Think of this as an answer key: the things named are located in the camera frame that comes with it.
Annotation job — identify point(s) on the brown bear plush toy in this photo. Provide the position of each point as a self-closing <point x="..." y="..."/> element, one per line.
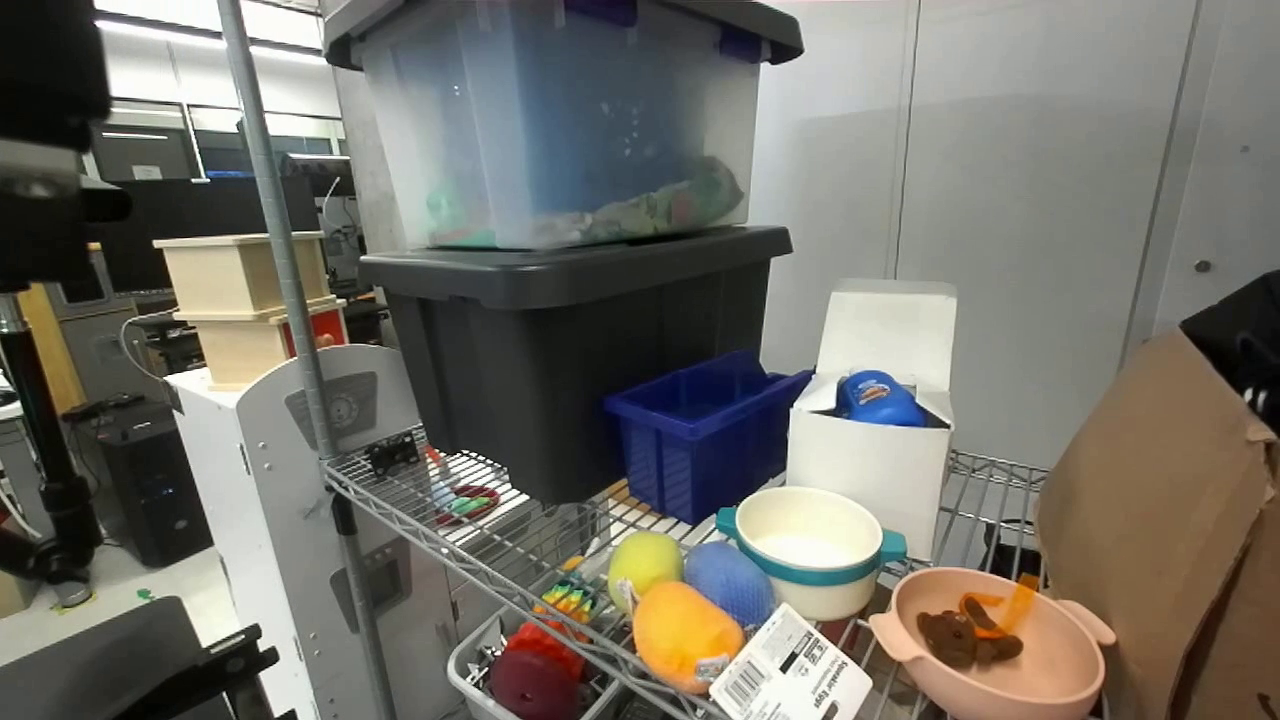
<point x="966" y="639"/>

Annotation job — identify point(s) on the yellow-green plush ball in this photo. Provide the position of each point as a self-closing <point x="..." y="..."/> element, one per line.
<point x="646" y="562"/>

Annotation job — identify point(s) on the blue plush ball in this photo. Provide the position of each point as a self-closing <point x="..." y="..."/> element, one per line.
<point x="730" y="582"/>

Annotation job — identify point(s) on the rainbow striped small toy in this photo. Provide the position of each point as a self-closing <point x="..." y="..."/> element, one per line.
<point x="568" y="597"/>

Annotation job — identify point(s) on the orange plush ball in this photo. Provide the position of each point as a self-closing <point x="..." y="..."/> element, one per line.
<point x="681" y="633"/>

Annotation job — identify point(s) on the blue plastic bin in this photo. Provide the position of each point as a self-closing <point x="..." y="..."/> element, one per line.
<point x="695" y="442"/>

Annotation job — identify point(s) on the dark grey storage tote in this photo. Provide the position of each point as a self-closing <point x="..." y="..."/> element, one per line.
<point x="533" y="375"/>

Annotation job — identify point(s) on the blue cloth item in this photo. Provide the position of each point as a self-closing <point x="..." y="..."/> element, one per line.
<point x="882" y="399"/>

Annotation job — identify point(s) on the white cardboard box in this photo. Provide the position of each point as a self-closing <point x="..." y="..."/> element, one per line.
<point x="875" y="465"/>

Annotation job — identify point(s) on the clear plastic storage tote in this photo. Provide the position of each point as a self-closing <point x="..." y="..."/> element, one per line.
<point x="533" y="122"/>

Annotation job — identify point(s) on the red object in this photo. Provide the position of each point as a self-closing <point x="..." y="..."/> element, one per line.
<point x="533" y="675"/>

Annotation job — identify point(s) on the white barcode label tag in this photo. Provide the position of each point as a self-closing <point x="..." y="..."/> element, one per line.
<point x="784" y="675"/>

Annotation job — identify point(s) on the beige stacked boxes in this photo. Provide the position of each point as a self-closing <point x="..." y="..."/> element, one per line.
<point x="241" y="273"/>

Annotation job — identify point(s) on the white grey cabinet machine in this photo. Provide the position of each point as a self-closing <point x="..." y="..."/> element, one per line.
<point x="255" y="505"/>

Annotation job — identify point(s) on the tan grey cabinet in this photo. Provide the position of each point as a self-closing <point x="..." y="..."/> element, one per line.
<point x="135" y="334"/>

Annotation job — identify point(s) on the black box unit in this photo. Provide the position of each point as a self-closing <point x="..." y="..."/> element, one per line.
<point x="144" y="483"/>

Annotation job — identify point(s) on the brown cardboard box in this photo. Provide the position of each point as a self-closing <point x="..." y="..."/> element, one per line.
<point x="1162" y="534"/>

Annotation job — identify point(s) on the black flat equipment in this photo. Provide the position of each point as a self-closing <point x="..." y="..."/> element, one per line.
<point x="104" y="664"/>

